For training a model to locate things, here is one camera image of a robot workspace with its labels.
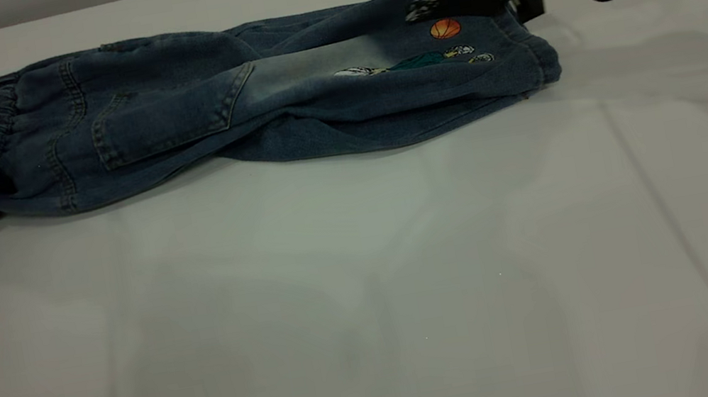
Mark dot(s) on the blue denim children's jeans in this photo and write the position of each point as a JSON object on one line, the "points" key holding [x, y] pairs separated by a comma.
{"points": [[165, 101]]}

